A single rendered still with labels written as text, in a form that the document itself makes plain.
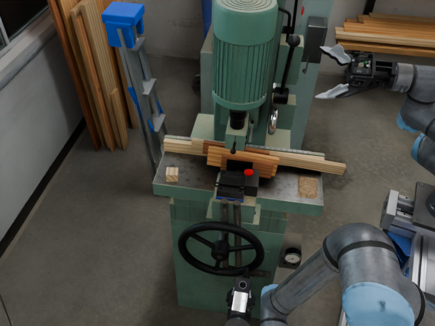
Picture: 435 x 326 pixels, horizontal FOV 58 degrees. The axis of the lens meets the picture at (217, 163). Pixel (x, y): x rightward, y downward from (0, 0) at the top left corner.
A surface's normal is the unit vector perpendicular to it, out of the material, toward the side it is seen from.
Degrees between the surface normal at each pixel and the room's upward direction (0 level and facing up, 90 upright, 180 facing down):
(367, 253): 19
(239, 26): 90
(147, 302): 1
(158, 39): 90
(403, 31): 1
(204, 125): 0
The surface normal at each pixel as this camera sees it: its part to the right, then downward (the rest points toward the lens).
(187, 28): -0.15, 0.68
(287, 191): 0.03, -0.72
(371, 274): -0.34, -0.71
